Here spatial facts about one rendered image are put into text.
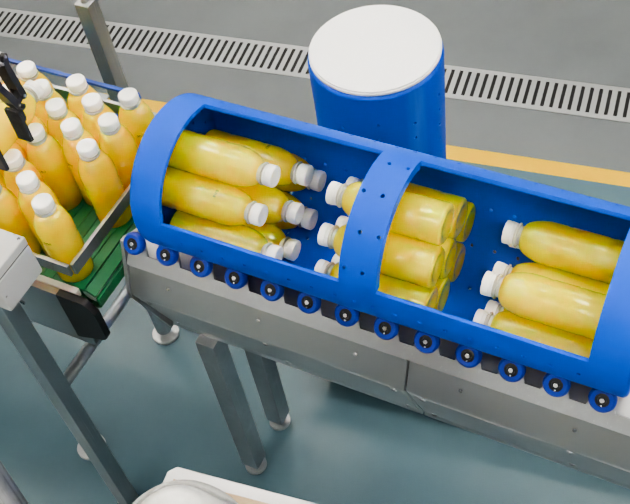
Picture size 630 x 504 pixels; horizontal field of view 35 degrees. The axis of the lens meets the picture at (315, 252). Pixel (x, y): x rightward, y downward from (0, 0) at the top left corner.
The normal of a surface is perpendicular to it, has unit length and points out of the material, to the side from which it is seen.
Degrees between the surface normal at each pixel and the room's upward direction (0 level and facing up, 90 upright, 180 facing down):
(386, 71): 0
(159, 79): 0
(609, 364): 76
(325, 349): 70
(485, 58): 0
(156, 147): 24
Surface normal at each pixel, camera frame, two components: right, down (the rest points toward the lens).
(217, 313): -0.45, 0.49
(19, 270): 0.89, 0.28
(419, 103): 0.57, 0.60
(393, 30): -0.11, -0.62
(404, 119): 0.36, 0.71
